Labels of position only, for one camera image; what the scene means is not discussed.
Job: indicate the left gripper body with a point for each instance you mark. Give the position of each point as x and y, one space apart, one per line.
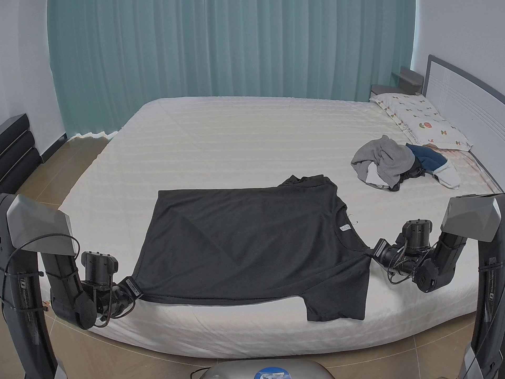
132 288

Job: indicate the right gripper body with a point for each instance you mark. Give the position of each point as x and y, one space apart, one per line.
382 253

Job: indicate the black T-shirt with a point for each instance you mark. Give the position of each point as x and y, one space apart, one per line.
244 251

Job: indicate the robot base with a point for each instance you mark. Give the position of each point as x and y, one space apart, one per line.
236 371

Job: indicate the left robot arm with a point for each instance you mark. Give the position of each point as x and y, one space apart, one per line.
35 223

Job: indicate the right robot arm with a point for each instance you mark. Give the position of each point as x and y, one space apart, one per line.
473 215

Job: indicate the pile of clothes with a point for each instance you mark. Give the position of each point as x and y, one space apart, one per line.
390 160

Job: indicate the bed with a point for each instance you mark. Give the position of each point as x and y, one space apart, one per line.
236 144

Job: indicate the white printed pillow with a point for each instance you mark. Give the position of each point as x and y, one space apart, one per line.
426 120

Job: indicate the grey bedside table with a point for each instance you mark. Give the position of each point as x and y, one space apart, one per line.
406 79

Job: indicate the dark grey chest of drawers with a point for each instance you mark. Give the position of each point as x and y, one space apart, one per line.
17 152

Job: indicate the blue-green curtain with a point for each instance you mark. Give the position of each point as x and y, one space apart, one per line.
307 34
126 45

